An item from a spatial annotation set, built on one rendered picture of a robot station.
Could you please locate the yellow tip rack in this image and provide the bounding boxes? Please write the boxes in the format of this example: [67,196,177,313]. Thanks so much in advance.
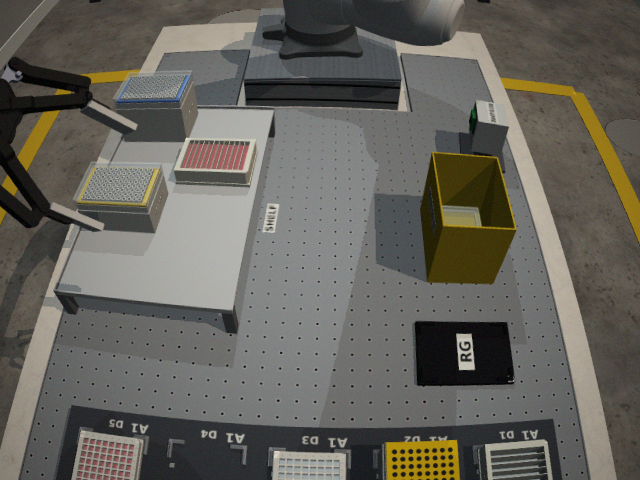
[378,440,460,480]

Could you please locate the grey flat table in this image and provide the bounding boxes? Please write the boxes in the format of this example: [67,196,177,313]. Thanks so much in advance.
[53,105,275,334]

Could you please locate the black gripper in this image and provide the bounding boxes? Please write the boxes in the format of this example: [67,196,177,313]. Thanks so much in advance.
[0,57,138,232]

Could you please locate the yellow open-top box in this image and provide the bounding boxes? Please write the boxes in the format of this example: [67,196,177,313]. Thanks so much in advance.
[420,152,517,284]

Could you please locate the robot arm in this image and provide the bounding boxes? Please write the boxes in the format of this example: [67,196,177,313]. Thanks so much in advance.
[262,0,465,60]

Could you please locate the white trough reservoir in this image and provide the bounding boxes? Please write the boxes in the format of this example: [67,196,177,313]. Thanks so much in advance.
[477,439,553,480]

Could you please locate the beige well plate with pink wells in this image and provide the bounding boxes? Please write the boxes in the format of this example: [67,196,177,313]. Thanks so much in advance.
[71,430,144,480]

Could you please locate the black flat rectangular pad with rg label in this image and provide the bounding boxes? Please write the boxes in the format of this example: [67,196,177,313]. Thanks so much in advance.
[415,321,515,386]

